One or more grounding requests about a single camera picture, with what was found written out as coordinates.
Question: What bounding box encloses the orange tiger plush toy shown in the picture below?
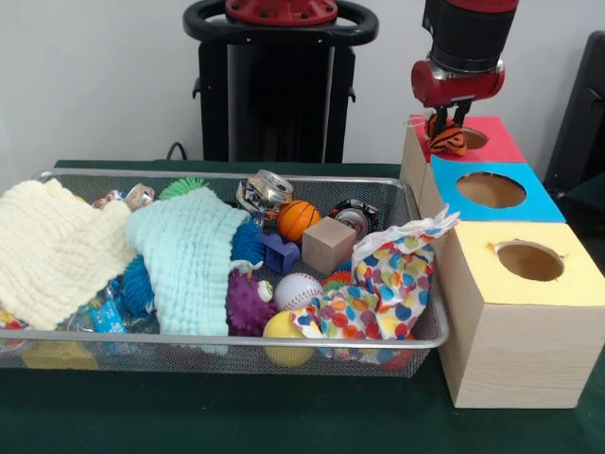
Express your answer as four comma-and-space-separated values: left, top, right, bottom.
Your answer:
423, 117, 469, 157

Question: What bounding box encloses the yellow ball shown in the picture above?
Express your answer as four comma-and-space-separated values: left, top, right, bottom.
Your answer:
262, 310, 316, 369

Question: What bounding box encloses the black stand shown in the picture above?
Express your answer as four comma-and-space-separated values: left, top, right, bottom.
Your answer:
543, 30, 605, 190

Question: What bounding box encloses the purple spiky toy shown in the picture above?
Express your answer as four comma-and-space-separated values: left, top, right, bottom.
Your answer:
225, 270, 280, 338

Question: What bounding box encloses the small orange basketball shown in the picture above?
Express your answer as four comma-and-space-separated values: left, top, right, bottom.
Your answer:
277, 200, 322, 244

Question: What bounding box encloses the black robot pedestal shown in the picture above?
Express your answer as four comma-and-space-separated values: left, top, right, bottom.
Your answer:
182, 0, 380, 165

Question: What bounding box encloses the purple toy block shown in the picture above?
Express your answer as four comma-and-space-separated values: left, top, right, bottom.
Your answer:
258, 231, 303, 276

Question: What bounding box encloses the polka dot paper napkin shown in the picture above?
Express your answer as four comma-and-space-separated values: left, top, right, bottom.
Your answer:
288, 203, 461, 341

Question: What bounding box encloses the mint waffle cloth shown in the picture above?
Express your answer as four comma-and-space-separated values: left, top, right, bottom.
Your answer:
123, 187, 252, 339

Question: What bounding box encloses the dark green table cloth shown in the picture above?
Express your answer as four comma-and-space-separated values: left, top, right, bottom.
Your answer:
0, 159, 605, 454
564, 170, 605, 223

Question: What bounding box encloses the cream waffle cloth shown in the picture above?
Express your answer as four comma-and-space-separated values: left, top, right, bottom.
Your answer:
0, 178, 139, 331

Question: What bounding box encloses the crushed silver can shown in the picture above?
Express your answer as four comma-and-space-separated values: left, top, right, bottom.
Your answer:
235, 168, 295, 212

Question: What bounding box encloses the white baseball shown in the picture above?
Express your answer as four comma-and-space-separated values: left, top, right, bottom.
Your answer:
273, 272, 327, 314

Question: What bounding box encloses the plain wooden cube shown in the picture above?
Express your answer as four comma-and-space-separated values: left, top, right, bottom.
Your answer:
301, 216, 358, 277

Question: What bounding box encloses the wooden box with three holes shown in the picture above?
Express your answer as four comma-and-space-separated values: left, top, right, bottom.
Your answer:
399, 113, 605, 409

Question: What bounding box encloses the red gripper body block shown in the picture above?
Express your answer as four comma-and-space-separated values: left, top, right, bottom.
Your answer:
409, 59, 507, 110

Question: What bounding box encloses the shallow silver mesh bin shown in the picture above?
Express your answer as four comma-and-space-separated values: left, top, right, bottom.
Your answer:
0, 168, 450, 379

